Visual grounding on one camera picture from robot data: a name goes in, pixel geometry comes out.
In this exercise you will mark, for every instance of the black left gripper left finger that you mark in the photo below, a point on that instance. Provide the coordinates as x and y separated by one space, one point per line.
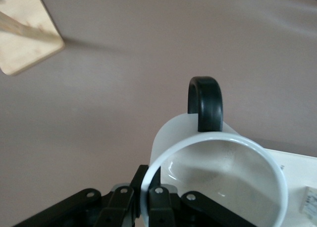
119 207

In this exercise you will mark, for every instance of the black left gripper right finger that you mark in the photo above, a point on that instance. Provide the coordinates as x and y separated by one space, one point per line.
161 207

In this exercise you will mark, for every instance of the white milk carton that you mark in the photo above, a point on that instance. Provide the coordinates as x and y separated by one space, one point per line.
310 202

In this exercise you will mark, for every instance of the wooden cup rack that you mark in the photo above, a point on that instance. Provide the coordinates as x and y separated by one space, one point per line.
27 48

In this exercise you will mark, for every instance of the white rectangular tray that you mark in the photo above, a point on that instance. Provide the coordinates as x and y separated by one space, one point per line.
297 167

